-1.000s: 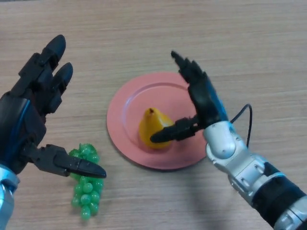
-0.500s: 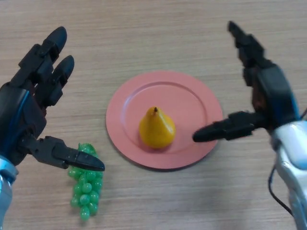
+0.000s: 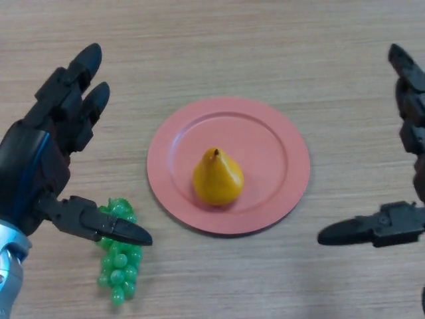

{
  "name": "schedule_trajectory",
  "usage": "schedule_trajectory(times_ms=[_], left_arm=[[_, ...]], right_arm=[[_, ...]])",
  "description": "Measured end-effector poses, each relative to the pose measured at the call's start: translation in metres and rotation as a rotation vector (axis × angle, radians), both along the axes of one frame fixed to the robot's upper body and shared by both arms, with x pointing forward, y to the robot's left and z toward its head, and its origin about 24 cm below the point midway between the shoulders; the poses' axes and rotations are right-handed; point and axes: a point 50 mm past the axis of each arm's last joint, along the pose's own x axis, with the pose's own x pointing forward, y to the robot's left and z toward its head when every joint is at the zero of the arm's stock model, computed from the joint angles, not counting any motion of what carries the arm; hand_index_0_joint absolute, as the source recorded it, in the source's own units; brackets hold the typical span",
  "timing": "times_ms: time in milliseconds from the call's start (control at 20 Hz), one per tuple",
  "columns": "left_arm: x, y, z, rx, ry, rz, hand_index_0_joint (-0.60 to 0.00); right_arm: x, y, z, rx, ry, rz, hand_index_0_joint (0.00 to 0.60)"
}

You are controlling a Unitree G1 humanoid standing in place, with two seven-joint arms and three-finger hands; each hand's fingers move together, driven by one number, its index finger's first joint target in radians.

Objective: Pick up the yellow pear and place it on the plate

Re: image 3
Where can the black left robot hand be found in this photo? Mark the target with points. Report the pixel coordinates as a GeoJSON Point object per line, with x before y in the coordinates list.
{"type": "Point", "coordinates": [33, 169]}

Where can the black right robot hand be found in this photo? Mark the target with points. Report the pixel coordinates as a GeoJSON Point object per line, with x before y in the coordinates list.
{"type": "Point", "coordinates": [398, 226]}

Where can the yellow pear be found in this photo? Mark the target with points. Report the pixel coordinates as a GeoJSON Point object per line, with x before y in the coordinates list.
{"type": "Point", "coordinates": [217, 179]}

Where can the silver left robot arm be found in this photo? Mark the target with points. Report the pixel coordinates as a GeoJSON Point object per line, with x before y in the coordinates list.
{"type": "Point", "coordinates": [10, 276]}

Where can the pink round plate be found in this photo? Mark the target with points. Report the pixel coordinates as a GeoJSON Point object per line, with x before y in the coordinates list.
{"type": "Point", "coordinates": [265, 166]}

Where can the green grape bunch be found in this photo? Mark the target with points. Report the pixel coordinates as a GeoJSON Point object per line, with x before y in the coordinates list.
{"type": "Point", "coordinates": [117, 276]}

